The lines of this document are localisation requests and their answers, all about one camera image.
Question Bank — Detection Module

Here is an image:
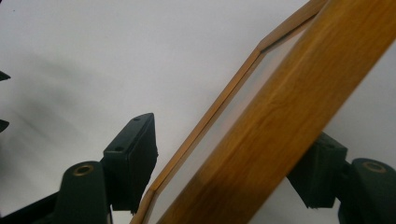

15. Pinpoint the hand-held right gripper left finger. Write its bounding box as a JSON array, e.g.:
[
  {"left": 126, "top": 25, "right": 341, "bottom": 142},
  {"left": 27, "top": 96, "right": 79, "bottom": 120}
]
[{"left": 102, "top": 112, "right": 159, "bottom": 216}]

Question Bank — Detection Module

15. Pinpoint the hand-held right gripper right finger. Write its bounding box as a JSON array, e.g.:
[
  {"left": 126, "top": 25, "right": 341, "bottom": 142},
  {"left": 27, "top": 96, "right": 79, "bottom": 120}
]
[{"left": 285, "top": 132, "right": 348, "bottom": 209}]

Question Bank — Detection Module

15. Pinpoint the wooden tray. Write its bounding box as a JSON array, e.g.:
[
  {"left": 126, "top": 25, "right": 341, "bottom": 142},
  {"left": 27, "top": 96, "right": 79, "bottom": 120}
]
[{"left": 129, "top": 0, "right": 396, "bottom": 224}]

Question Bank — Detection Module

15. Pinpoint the white paper sheet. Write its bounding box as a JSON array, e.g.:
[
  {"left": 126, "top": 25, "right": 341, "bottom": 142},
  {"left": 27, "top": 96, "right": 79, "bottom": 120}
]
[{"left": 0, "top": 0, "right": 396, "bottom": 224}]

